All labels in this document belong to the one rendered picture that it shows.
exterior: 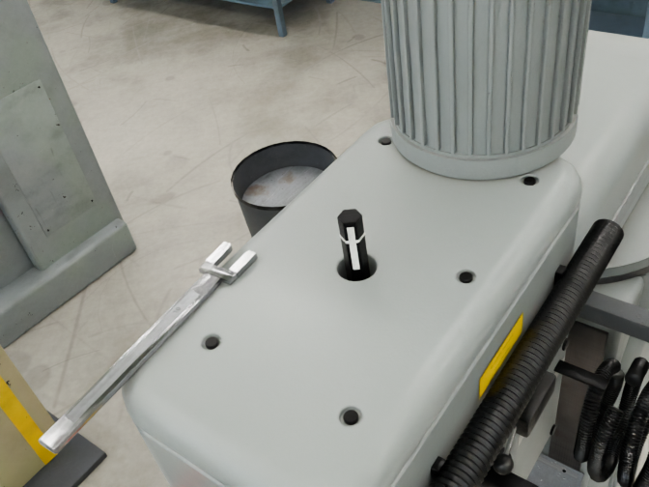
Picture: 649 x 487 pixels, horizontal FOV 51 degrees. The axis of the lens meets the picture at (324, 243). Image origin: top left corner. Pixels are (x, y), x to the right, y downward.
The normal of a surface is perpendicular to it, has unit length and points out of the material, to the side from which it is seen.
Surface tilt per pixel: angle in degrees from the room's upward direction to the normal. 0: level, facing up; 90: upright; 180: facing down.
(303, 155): 87
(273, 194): 0
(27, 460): 90
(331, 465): 0
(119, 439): 0
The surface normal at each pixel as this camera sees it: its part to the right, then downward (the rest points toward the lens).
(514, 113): 0.11, 0.65
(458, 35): -0.37, 0.66
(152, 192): -0.14, -0.74
